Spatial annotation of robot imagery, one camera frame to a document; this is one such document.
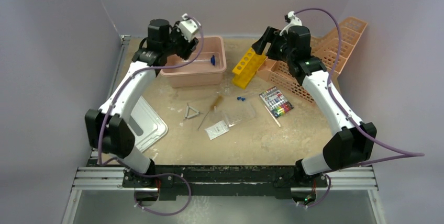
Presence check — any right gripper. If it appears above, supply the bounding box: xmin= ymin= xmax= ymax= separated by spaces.
xmin=253 ymin=27 xmax=296 ymax=63

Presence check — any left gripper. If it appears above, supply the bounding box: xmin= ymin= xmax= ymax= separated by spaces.
xmin=163 ymin=22 xmax=198 ymax=60

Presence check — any brown test tube brush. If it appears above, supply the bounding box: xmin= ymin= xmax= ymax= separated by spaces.
xmin=197 ymin=95 xmax=224 ymax=130

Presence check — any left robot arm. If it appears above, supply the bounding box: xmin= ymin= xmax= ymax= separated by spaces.
xmin=85 ymin=14 xmax=204 ymax=187

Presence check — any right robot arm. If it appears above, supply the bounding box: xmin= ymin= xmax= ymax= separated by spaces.
xmin=252 ymin=25 xmax=376 ymax=186

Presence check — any pink plastic bin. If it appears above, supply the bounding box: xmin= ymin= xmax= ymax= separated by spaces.
xmin=160 ymin=36 xmax=227 ymax=88

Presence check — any yellow test tube rack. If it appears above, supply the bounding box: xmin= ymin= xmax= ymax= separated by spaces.
xmin=232 ymin=48 xmax=267 ymax=89

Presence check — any pink plastic desk organizer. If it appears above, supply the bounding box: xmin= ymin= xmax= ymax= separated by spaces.
xmin=256 ymin=16 xmax=368 ymax=105

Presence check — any marker pen pack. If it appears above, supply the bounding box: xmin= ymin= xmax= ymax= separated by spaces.
xmin=259 ymin=86 xmax=294 ymax=118

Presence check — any clear glass beaker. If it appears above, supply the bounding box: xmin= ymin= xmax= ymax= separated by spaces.
xmin=221 ymin=86 xmax=232 ymax=96

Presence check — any clear well plate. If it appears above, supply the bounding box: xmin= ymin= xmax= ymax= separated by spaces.
xmin=222 ymin=100 xmax=256 ymax=127

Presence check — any white bin lid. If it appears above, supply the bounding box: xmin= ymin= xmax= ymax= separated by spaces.
xmin=129 ymin=97 xmax=168 ymax=152

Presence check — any glass stirring rod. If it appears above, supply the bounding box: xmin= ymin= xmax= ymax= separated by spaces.
xmin=264 ymin=105 xmax=281 ymax=128

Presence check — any small white plastic bag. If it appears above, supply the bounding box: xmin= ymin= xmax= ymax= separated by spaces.
xmin=205 ymin=120 xmax=229 ymax=140

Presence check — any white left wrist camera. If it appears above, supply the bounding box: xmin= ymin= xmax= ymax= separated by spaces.
xmin=177 ymin=13 xmax=201 ymax=42

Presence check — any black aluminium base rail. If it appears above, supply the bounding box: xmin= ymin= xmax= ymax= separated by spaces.
xmin=73 ymin=159 xmax=378 ymax=203

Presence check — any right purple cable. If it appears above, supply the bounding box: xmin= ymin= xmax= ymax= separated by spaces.
xmin=295 ymin=8 xmax=426 ymax=209

